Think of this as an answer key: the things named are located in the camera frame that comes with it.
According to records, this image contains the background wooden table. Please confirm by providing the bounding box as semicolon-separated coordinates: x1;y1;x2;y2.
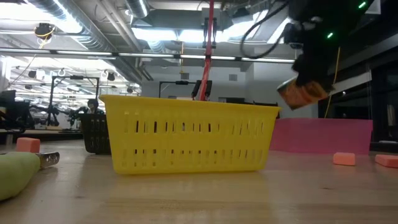
0;129;84;144

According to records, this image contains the tall black rig frame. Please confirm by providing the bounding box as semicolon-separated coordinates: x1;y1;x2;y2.
47;75;101;126

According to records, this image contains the orange cylindrical container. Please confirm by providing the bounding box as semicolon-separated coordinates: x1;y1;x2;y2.
276;77;330;111

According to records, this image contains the dark background monitor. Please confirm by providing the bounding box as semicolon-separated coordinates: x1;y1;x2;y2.
0;89;35;131

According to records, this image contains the green-handled metal hole punch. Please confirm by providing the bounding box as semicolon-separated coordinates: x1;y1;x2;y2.
0;151;61;202

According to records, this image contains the red pole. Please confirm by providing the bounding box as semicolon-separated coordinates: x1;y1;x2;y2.
198;0;216;102

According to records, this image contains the black clamp with short legs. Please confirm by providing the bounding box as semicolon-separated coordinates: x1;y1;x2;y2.
191;80;213;100

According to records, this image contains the black yellow ceiling cord reel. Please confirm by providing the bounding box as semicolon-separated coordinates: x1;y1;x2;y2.
33;22;56;41

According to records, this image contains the yellow slotted plastic basket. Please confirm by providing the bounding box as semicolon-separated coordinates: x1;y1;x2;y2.
98;94;282;175

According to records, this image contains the black clamp with long legs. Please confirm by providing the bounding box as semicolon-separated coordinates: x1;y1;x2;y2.
202;17;218;50

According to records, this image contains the black slotted plastic basket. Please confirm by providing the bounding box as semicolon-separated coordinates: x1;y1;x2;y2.
77;113;112;156

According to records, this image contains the pink eraser block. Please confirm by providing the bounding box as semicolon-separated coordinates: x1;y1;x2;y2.
16;137;42;154
374;154;398;169
333;151;356;167

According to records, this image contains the pink plastic bin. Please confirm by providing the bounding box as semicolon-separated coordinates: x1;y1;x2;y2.
269;118;374;156

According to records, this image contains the yellow hanging cable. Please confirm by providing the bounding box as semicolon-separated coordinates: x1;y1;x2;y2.
324;46;341;119

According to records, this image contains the low black rig frame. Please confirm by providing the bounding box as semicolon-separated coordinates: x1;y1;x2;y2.
159;80;198;99

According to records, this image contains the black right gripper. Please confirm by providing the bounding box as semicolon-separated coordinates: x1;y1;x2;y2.
284;0;374;91

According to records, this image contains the black background equipment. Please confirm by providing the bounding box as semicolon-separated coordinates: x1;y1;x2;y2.
218;96;279;108

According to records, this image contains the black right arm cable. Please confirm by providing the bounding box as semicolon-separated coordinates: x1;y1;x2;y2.
240;0;292;60

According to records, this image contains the long overhead light bar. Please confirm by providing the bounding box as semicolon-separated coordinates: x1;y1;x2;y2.
0;47;296;65

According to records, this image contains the person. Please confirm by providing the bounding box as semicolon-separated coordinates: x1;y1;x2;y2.
86;98;105;114

